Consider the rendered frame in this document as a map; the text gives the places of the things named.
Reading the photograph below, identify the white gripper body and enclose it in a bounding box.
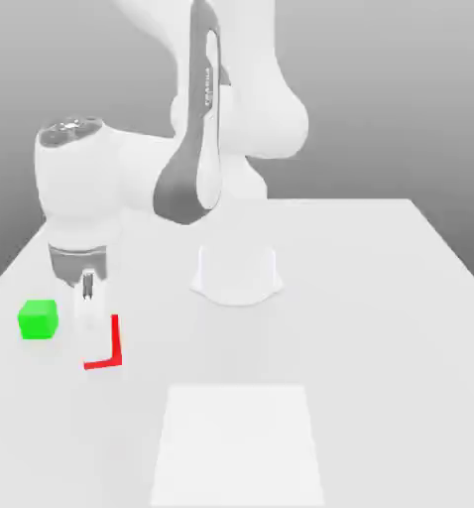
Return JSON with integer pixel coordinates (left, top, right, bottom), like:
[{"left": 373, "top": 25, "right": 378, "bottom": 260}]
[{"left": 72, "top": 274, "right": 113, "bottom": 363}]

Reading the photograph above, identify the small red cube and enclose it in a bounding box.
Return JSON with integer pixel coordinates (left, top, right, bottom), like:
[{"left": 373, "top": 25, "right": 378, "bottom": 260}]
[{"left": 82, "top": 314, "right": 124, "bottom": 371}]

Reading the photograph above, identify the small green cube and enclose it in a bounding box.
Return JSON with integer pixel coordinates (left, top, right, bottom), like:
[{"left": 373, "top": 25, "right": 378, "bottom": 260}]
[{"left": 17, "top": 299, "right": 59, "bottom": 341}]

